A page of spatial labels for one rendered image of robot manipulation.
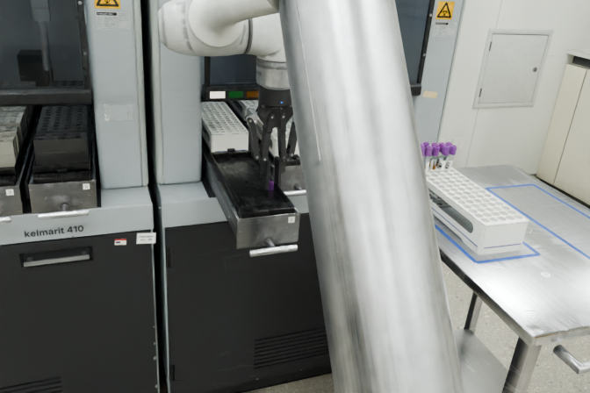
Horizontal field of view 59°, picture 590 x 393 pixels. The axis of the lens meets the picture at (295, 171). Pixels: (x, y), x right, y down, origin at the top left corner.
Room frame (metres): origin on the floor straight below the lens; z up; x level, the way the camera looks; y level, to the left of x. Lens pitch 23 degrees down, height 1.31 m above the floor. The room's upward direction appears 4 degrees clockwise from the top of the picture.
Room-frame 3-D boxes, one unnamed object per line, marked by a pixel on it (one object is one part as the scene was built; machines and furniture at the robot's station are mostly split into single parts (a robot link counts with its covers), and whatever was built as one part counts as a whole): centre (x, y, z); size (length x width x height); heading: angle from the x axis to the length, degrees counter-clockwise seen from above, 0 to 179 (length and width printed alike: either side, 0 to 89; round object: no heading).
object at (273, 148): (1.40, 0.06, 0.83); 0.30 x 0.10 x 0.06; 21
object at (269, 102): (1.08, 0.05, 1.00); 0.08 x 0.07 x 0.09; 112
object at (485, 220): (0.98, -0.35, 0.85); 0.30 x 0.10 x 0.06; 19
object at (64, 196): (1.32, 0.63, 0.78); 0.73 x 0.14 x 0.09; 21
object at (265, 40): (1.08, 0.07, 1.18); 0.13 x 0.11 x 0.16; 113
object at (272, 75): (1.08, 0.05, 1.07); 0.09 x 0.09 x 0.06
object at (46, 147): (1.10, 0.54, 0.85); 0.12 x 0.02 x 0.06; 112
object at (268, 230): (1.24, 0.16, 0.78); 0.73 x 0.14 x 0.09; 21
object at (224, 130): (1.41, 0.23, 0.83); 0.30 x 0.10 x 0.06; 21
